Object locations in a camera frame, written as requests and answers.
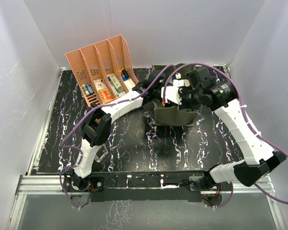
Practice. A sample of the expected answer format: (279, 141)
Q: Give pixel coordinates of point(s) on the orange white snack packet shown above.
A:
(103, 91)

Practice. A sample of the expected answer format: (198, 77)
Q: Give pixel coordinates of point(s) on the black front mounting rail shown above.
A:
(142, 186)

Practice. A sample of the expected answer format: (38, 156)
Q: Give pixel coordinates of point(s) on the green white small box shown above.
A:
(116, 85)

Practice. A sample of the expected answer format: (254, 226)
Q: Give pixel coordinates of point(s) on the white blue box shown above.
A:
(128, 84)

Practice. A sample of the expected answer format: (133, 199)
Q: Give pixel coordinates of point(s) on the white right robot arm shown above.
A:
(223, 98)

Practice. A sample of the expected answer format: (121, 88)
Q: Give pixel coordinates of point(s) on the green canvas bag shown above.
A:
(172, 116)

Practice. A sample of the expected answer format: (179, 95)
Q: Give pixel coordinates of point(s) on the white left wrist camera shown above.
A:
(179, 82)

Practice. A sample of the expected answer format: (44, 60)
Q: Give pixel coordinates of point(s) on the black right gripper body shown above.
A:
(190, 99)

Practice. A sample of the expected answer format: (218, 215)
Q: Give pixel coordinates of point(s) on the orange plastic file organizer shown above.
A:
(96, 61)

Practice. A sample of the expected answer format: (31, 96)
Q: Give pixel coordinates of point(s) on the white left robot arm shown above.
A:
(96, 126)

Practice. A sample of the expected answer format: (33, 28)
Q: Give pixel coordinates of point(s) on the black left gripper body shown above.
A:
(157, 92)

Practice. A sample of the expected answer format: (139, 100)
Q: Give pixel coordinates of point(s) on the clear twin bottle pack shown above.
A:
(101, 153)

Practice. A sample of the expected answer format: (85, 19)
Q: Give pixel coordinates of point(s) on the small vials set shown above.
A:
(88, 90)

